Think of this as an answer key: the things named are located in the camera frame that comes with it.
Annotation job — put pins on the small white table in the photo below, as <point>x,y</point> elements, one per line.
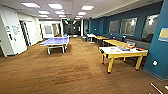
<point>91,35</point>

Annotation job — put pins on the blue ping pong table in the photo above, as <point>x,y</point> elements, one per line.
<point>55,41</point>

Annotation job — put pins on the yellow white air hockey table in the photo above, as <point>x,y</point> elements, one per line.
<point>115,53</point>

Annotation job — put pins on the interior glass window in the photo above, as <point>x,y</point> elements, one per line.
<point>113,26</point>
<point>128,26</point>
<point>150,25</point>

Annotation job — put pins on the square ceiling light panel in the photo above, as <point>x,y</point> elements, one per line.
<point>30,5</point>
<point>55,6</point>
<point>87,7</point>

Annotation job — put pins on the dark sofa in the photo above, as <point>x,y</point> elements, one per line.
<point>140,42</point>

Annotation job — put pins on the round white wall outlet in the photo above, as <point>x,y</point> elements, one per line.
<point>155,62</point>

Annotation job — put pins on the yellow framed wall sign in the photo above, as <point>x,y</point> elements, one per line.
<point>163,34</point>

